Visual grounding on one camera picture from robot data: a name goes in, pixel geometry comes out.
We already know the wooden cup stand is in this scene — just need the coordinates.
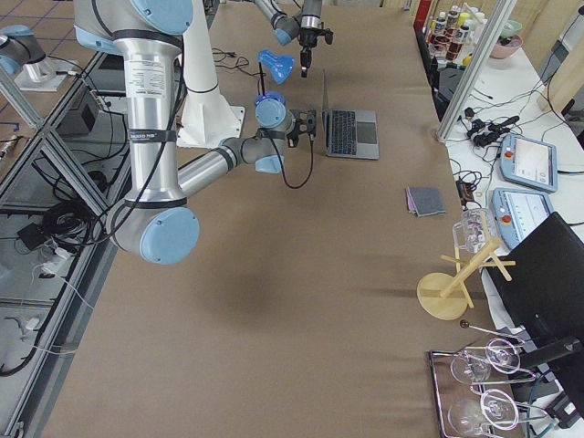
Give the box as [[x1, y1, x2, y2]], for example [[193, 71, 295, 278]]
[[417, 237, 516, 320]]

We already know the aluminium frame post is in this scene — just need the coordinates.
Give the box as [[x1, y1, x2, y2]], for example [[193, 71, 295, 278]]
[[435, 0, 516, 143]]

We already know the folded grey cloth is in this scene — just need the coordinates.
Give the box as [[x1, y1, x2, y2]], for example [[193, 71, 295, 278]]
[[405, 186, 446, 217]]

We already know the blue teach pendant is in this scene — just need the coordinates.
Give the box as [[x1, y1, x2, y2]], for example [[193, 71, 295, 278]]
[[491, 188, 554, 250], [500, 134, 558, 193]]

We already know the blue desk lamp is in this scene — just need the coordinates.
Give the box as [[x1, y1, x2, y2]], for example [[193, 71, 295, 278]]
[[255, 49, 295, 107]]

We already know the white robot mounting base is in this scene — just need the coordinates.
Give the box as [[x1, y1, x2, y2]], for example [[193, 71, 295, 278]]
[[177, 1, 245, 149]]

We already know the metal glass rack tray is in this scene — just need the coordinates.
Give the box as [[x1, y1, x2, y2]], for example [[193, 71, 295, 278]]
[[427, 350, 549, 437]]

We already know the upper blue teach pendant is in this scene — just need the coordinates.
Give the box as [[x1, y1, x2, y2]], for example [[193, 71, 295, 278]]
[[500, 134, 558, 193]]

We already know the black camera cable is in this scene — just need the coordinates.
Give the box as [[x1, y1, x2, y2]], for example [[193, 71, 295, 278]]
[[268, 136, 315, 190]]

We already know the pink bowl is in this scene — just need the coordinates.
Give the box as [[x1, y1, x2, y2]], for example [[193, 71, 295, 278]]
[[490, 35, 523, 59]]

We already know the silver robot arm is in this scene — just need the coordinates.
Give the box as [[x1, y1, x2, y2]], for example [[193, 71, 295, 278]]
[[74, 1, 297, 265], [253, 0, 333, 78]]

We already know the black lamp power cable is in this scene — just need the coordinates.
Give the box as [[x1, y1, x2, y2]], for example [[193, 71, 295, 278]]
[[213, 47, 262, 81]]

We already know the black monitor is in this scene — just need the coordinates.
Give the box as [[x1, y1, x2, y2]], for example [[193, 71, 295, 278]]
[[486, 212, 583, 413]]

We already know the grey laptop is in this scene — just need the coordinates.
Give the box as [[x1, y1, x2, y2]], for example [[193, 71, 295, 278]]
[[321, 69, 381, 162]]

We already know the clear wine glass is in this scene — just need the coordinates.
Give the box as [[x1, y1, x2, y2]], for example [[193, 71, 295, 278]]
[[447, 389, 519, 437], [450, 338, 520, 384]]

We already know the lower clear wine glass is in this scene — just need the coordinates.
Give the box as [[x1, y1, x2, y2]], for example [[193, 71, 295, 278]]
[[447, 389, 519, 437]]

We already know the upper clear wine glass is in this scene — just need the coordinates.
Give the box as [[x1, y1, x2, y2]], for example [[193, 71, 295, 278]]
[[450, 338, 520, 384]]

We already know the lower blue teach pendant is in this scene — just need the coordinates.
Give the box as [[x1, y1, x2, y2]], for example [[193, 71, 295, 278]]
[[491, 188, 554, 250]]

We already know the clear glass mug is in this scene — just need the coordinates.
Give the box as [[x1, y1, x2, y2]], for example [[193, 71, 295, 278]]
[[453, 208, 499, 254]]

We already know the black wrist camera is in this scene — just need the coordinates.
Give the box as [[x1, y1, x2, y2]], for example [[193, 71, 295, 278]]
[[317, 28, 334, 45], [290, 109, 317, 137]]

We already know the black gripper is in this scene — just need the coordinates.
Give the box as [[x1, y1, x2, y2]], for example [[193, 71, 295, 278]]
[[298, 27, 317, 78], [287, 126, 306, 147]]

